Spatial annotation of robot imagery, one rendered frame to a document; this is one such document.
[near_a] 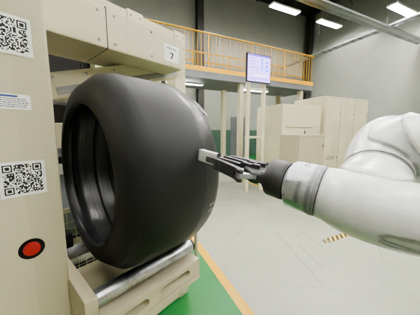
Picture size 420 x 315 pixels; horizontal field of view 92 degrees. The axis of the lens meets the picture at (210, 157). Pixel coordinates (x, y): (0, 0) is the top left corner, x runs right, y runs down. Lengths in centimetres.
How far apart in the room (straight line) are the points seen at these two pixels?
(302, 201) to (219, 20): 1179
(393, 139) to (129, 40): 93
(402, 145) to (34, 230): 73
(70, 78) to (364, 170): 99
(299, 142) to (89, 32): 449
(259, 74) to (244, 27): 819
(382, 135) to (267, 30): 1325
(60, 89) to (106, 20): 32
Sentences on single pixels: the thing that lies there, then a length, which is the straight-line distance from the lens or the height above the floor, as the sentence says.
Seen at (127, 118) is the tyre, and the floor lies 135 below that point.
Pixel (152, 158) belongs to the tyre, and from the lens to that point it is 46.
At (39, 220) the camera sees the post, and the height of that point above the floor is 112.
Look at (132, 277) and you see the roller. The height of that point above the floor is 91.
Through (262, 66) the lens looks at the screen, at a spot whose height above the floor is 265.
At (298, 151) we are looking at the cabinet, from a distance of 495.
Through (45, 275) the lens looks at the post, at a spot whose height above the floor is 98.
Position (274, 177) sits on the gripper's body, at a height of 124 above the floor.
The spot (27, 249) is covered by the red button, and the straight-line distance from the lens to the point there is 63.
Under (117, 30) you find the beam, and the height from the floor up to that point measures 172.
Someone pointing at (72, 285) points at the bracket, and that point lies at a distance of 68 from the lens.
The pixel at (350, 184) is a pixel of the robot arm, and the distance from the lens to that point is 36.
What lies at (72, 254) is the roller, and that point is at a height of 90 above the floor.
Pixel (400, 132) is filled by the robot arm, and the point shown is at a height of 132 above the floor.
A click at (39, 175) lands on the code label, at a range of 59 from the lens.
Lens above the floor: 132
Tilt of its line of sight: 7 degrees down
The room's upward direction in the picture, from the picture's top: straight up
